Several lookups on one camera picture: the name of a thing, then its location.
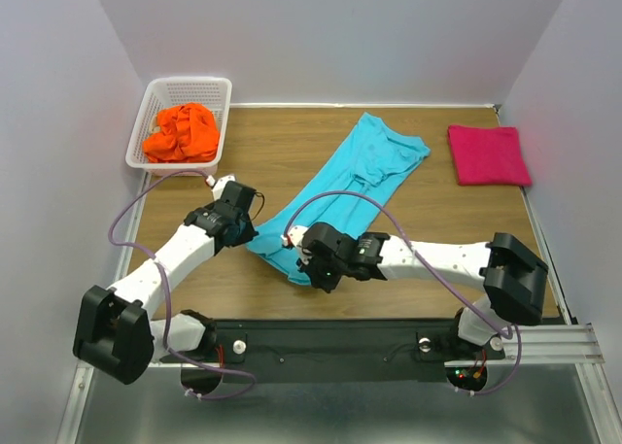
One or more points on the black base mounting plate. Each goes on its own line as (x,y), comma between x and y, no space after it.
(331,351)

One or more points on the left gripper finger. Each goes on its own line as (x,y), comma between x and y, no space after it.
(240,240)
(248,230)

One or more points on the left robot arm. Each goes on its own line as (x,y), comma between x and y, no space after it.
(116,330)

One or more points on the cyan blue t-shirt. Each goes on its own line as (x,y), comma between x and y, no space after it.
(374,161)

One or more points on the orange t-shirt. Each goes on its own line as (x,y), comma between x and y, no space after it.
(185,133)

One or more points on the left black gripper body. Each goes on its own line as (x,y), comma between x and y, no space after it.
(241,222)

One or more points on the white plastic laundry basket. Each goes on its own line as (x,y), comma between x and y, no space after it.
(214,93)

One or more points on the folded magenta t-shirt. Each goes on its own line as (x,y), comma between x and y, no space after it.
(487,156)

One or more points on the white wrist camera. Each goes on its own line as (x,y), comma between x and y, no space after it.
(218,185)
(294,240)

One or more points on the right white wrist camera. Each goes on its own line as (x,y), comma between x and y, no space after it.
(294,240)

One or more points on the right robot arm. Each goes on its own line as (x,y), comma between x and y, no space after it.
(511,277)

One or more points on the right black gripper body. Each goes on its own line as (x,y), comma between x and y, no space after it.
(327,275)

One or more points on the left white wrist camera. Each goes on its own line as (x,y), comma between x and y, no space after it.
(218,185)

